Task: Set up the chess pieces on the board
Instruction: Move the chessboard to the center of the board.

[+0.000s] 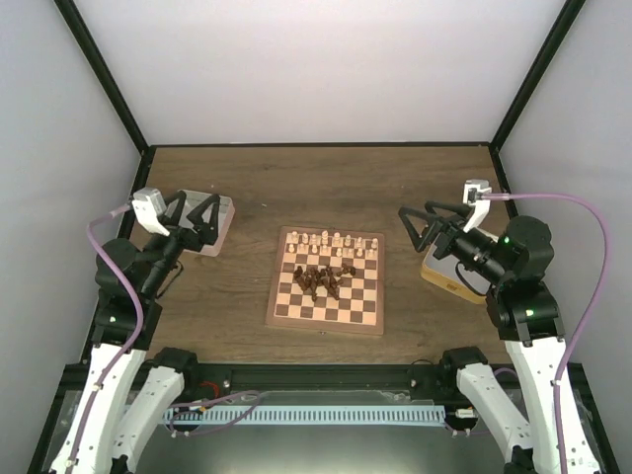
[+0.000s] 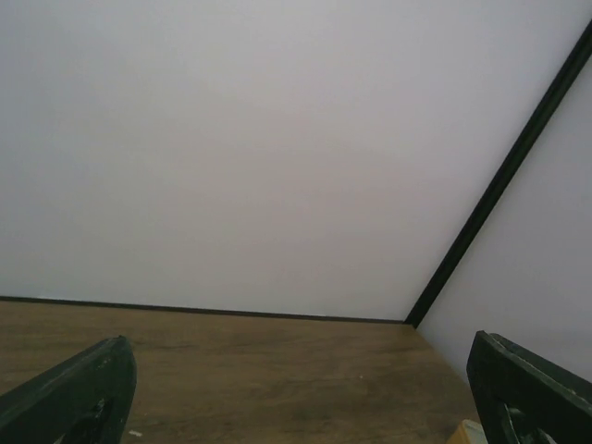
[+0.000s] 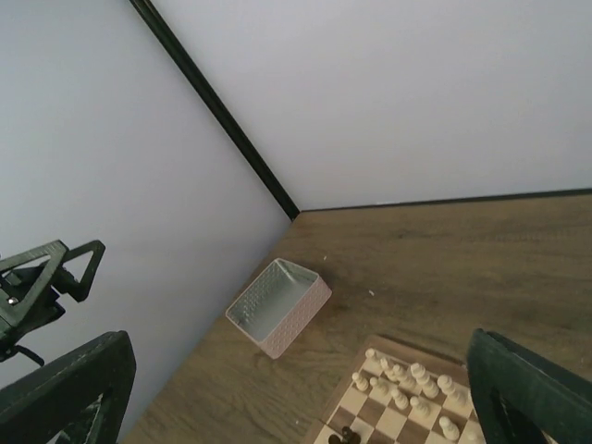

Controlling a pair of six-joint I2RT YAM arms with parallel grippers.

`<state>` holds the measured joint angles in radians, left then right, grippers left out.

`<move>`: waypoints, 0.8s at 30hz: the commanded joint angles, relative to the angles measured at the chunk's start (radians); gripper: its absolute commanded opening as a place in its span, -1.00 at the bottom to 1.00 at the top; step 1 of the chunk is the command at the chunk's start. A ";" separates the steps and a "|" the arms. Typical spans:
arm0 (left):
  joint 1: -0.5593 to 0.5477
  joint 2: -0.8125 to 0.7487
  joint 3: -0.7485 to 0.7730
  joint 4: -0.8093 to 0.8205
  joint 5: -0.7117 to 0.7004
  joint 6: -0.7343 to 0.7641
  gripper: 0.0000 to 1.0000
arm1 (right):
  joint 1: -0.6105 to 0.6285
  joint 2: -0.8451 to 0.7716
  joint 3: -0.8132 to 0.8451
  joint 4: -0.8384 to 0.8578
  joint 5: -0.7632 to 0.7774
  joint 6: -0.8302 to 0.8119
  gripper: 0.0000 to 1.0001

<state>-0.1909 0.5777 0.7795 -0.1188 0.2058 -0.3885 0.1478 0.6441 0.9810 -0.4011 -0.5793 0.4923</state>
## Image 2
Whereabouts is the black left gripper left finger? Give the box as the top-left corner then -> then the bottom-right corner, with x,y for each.
1,336 -> 137,443

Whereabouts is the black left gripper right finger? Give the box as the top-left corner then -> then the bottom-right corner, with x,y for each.
466,330 -> 591,443

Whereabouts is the gold metal tray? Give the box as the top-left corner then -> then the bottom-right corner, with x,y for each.
446,419 -> 487,444

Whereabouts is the black enclosure frame post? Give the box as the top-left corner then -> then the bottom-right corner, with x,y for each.
404,25 -> 591,328

